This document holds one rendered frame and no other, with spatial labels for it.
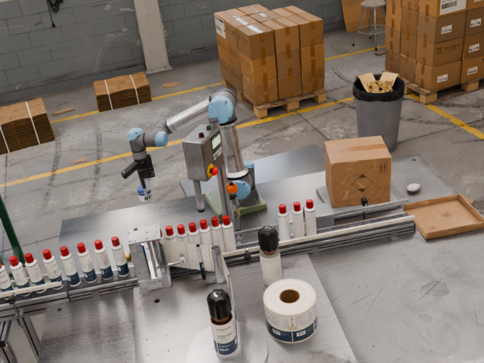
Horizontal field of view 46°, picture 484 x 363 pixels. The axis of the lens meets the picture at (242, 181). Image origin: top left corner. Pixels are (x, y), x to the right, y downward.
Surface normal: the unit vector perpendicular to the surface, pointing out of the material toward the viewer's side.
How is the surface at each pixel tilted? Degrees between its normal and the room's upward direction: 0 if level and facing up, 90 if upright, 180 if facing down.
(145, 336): 0
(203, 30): 90
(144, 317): 0
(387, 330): 0
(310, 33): 90
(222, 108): 78
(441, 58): 92
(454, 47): 88
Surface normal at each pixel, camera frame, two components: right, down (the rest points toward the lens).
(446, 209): -0.11, -0.85
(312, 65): 0.33, 0.49
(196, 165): -0.42, 0.50
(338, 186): 0.01, 0.51
